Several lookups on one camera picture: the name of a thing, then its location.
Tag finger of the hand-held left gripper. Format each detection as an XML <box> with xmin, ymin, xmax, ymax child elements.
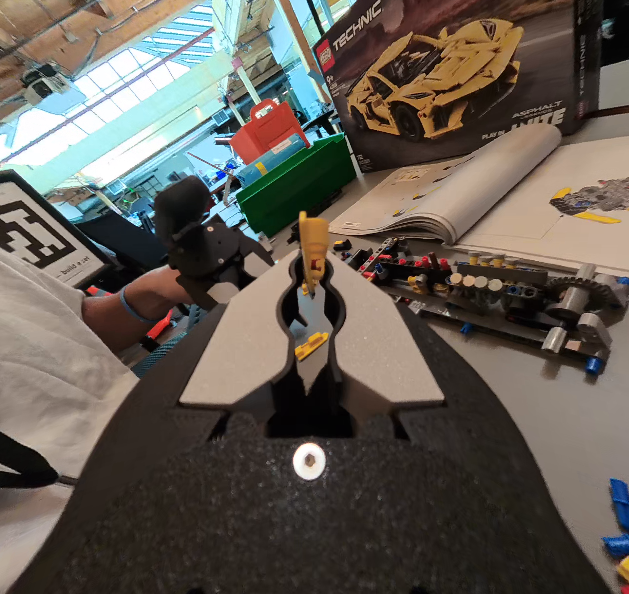
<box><xmin>205</xmin><ymin>251</ymin><xmax>277</xmax><ymax>306</ymax></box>

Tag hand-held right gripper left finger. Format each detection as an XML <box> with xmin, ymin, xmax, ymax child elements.
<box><xmin>179</xmin><ymin>248</ymin><xmax>302</xmax><ymax>436</ymax></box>

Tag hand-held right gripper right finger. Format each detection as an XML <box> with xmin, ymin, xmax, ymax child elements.
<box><xmin>322</xmin><ymin>251</ymin><xmax>446</xmax><ymax>426</ymax></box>

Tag small yellow lego piece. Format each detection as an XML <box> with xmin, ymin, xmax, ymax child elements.
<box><xmin>294</xmin><ymin>332</ymin><xmax>330</xmax><ymax>362</ymax></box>

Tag yellow lego panel piece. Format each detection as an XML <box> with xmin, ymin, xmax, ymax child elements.
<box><xmin>298</xmin><ymin>211</ymin><xmax>330</xmax><ymax>300</ymax></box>

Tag person's left forearm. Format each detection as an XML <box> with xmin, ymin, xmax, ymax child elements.
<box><xmin>81</xmin><ymin>280</ymin><xmax>148</xmax><ymax>354</ymax></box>

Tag lego car chassis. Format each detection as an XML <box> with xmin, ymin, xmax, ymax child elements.
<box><xmin>344</xmin><ymin>236</ymin><xmax>629</xmax><ymax>376</ymax></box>

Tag pile of red blue lego pins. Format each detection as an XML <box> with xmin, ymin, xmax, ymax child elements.
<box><xmin>602</xmin><ymin>477</ymin><xmax>629</xmax><ymax>582</ymax></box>

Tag lego set box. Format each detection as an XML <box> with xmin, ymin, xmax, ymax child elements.
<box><xmin>313</xmin><ymin>0</ymin><xmax>605</xmax><ymax>172</ymax></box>

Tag person's left hand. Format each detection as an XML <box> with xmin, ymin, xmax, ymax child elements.
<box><xmin>129</xmin><ymin>266</ymin><xmax>200</xmax><ymax>318</ymax></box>

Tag green plastic bin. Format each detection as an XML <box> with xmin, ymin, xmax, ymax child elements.
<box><xmin>235</xmin><ymin>132</ymin><xmax>358</xmax><ymax>237</ymax></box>

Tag blue wristband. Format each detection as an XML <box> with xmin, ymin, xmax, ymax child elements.
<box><xmin>119</xmin><ymin>284</ymin><xmax>163</xmax><ymax>324</ymax></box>

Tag blue roll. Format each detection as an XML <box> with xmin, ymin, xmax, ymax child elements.
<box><xmin>236</xmin><ymin>135</ymin><xmax>311</xmax><ymax>187</ymax></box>

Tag red plastic case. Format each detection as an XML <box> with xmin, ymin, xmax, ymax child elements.
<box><xmin>228</xmin><ymin>98</ymin><xmax>311</xmax><ymax>165</ymax></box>

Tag framed black white marker sign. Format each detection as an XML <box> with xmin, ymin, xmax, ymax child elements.
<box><xmin>0</xmin><ymin>169</ymin><xmax>116</xmax><ymax>288</ymax></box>

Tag instruction booklet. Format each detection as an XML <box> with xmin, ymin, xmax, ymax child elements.
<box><xmin>328</xmin><ymin>123</ymin><xmax>629</xmax><ymax>278</ymax></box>

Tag person's white printed shirt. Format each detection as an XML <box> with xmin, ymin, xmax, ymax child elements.
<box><xmin>0</xmin><ymin>250</ymin><xmax>141</xmax><ymax>594</ymax></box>

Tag ceiling mounted heater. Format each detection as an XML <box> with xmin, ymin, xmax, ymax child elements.
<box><xmin>20</xmin><ymin>63</ymin><xmax>74</xmax><ymax>108</ymax></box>

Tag black lanyard strap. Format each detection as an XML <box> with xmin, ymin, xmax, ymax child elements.
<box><xmin>0</xmin><ymin>432</ymin><xmax>79</xmax><ymax>489</ymax></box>

